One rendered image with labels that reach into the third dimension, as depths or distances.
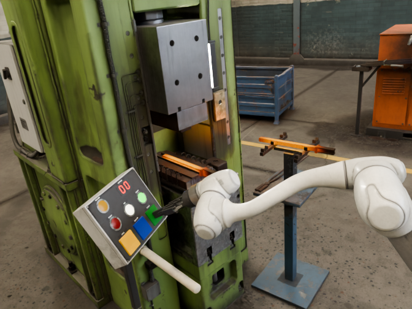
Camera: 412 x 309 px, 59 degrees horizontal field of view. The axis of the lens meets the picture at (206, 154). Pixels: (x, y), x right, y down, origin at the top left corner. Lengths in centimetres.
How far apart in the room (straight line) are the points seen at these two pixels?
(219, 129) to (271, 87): 331
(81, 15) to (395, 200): 135
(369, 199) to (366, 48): 817
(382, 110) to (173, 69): 374
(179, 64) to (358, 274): 191
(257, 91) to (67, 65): 390
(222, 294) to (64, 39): 173
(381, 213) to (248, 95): 465
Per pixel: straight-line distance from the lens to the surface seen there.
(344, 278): 283
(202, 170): 198
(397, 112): 510
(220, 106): 217
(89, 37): 169
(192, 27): 182
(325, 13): 940
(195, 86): 185
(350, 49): 931
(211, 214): 127
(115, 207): 153
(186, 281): 185
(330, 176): 132
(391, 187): 116
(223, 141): 227
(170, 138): 243
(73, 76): 205
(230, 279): 254
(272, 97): 550
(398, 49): 495
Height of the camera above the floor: 188
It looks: 24 degrees down
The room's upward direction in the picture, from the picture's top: 6 degrees counter-clockwise
